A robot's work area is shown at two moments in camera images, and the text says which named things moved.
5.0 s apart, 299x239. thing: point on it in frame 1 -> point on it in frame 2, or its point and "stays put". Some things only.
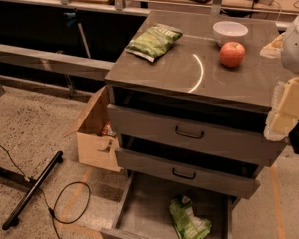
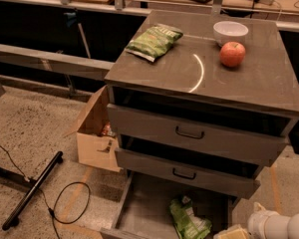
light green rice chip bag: x=187 y=225 stays put
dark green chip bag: x=153 y=41 stays put
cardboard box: x=96 y=137 stays put
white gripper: x=296 y=47 -> x=256 y=222
